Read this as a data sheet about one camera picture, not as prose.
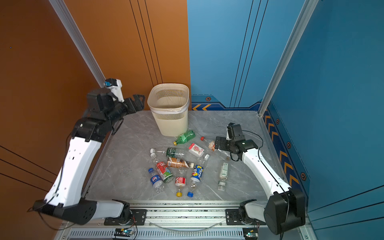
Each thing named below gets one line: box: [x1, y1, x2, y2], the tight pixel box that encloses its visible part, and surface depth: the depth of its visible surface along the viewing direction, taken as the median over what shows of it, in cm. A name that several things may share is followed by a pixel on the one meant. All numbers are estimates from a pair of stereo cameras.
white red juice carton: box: [188, 143, 205, 157], surface depth 96 cm
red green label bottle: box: [155, 161, 174, 184], surface depth 85 cm
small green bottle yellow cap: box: [173, 130, 196, 146], surface depth 101 cm
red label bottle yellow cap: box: [175, 168, 188, 198], surface depth 82 cm
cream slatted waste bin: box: [147, 83, 190, 137], surface depth 99 cm
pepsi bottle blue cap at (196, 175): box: [187, 165, 204, 198], surface depth 84 cm
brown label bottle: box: [167, 157, 195, 169], surface depth 89 cm
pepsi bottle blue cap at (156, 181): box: [148, 168, 165, 194], surface depth 82 cm
